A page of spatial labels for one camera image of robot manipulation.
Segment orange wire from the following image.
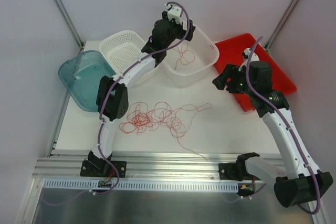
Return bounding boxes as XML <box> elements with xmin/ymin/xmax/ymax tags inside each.
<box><xmin>173</xmin><ymin>40</ymin><xmax>196</xmax><ymax>72</ymax></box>

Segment orange thin wires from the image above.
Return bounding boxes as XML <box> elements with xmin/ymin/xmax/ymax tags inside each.
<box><xmin>118</xmin><ymin>101</ymin><xmax>213</xmax><ymax>161</ymax></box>

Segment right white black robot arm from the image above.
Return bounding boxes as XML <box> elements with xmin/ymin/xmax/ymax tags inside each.
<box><xmin>213</xmin><ymin>61</ymin><xmax>333</xmax><ymax>215</ymax></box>

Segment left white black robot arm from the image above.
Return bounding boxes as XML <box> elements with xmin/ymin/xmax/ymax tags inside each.
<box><xmin>80</xmin><ymin>6</ymin><xmax>195</xmax><ymax>177</ymax></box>

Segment red plastic tray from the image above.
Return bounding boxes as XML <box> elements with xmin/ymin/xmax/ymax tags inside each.
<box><xmin>213</xmin><ymin>33</ymin><xmax>297</xmax><ymax>112</ymax></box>

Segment white plastic tub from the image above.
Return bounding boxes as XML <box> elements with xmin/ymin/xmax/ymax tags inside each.
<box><xmin>160</xmin><ymin>27</ymin><xmax>219</xmax><ymax>87</ymax></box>

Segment white perforated plastic basket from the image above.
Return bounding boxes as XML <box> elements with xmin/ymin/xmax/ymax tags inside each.
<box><xmin>99</xmin><ymin>30</ymin><xmax>146</xmax><ymax>74</ymax></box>

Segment teal transparent plastic tub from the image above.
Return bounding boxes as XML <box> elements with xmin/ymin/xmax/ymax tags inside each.
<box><xmin>58</xmin><ymin>50</ymin><xmax>116</xmax><ymax>112</ymax></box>

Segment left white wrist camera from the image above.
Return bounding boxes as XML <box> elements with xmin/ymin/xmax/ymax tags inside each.
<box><xmin>166</xmin><ymin>3</ymin><xmax>183</xmax><ymax>25</ymax></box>

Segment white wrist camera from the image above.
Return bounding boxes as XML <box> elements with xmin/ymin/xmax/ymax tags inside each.
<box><xmin>239</xmin><ymin>48</ymin><xmax>259</xmax><ymax>71</ymax></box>
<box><xmin>166</xmin><ymin>3</ymin><xmax>183</xmax><ymax>25</ymax></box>

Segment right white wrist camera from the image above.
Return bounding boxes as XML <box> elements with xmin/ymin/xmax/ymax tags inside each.
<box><xmin>239</xmin><ymin>48</ymin><xmax>259</xmax><ymax>71</ymax></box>

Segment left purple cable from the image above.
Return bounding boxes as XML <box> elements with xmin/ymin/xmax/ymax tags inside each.
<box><xmin>97</xmin><ymin>1</ymin><xmax>190</xmax><ymax>146</ymax></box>

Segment purple cable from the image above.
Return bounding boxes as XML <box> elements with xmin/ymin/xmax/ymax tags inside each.
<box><xmin>97</xmin><ymin>1</ymin><xmax>190</xmax><ymax>146</ymax></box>
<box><xmin>245</xmin><ymin>36</ymin><xmax>322</xmax><ymax>214</ymax></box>

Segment right aluminium frame post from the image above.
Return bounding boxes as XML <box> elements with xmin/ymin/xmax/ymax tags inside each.
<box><xmin>264</xmin><ymin>0</ymin><xmax>300</xmax><ymax>52</ymax></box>

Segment aluminium frame post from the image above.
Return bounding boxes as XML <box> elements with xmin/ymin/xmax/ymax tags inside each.
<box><xmin>264</xmin><ymin>0</ymin><xmax>300</xmax><ymax>52</ymax></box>
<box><xmin>53</xmin><ymin>0</ymin><xmax>84</xmax><ymax>49</ymax></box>

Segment left aluminium frame post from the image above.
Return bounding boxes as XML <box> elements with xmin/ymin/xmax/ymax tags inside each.
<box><xmin>53</xmin><ymin>0</ymin><xmax>84</xmax><ymax>49</ymax></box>

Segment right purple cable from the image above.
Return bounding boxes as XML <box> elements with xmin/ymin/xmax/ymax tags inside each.
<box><xmin>245</xmin><ymin>36</ymin><xmax>322</xmax><ymax>214</ymax></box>

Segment white slotted cable duct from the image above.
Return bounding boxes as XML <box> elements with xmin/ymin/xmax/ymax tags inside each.
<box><xmin>43</xmin><ymin>178</ymin><xmax>238</xmax><ymax>193</ymax></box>

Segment aluminium mounting rail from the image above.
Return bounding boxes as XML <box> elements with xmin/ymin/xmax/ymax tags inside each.
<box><xmin>32</xmin><ymin>150</ymin><xmax>238</xmax><ymax>181</ymax></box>

